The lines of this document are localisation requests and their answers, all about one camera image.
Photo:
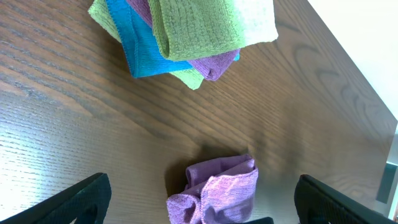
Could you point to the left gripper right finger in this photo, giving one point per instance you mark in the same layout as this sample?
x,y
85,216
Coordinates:
x,y
316,202

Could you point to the top green folded cloth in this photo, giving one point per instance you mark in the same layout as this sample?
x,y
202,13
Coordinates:
x,y
192,29

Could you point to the purple folded cloth in stack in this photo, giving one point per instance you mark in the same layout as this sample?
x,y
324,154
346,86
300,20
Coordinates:
x,y
210,67

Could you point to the green folded cloth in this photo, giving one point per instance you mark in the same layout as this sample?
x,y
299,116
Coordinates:
x,y
102,17
192,29

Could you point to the blue folded cloth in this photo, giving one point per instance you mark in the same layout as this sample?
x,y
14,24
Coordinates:
x,y
133,21

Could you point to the bottom green folded cloth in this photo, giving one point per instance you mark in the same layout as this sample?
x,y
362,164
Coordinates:
x,y
102,17

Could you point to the purple microfiber cloth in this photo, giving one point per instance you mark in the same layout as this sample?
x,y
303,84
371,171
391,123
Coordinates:
x,y
220,190

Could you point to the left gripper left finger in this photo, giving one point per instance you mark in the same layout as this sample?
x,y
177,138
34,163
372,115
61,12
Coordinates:
x,y
84,202

